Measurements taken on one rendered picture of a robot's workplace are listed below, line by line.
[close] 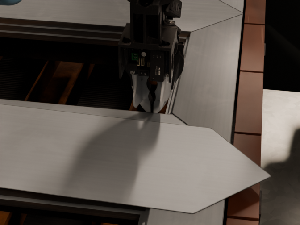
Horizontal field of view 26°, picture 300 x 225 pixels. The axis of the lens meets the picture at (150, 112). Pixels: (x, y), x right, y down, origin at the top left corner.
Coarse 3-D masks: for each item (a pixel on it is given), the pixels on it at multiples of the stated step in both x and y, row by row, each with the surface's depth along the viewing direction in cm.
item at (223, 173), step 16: (208, 144) 90; (224, 144) 90; (208, 160) 87; (224, 160) 87; (240, 160) 87; (208, 176) 84; (224, 176) 84; (240, 176) 84; (208, 192) 82; (224, 192) 82
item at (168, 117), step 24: (0, 24) 123; (24, 24) 122; (48, 24) 122; (72, 24) 121; (144, 120) 95; (168, 120) 95; (0, 192) 85; (24, 192) 84; (120, 216) 83; (144, 216) 80
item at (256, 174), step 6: (252, 162) 87; (252, 168) 86; (258, 168) 86; (252, 174) 85; (258, 174) 85; (264, 174) 85; (246, 180) 84; (252, 180) 84; (258, 180) 84; (246, 186) 83
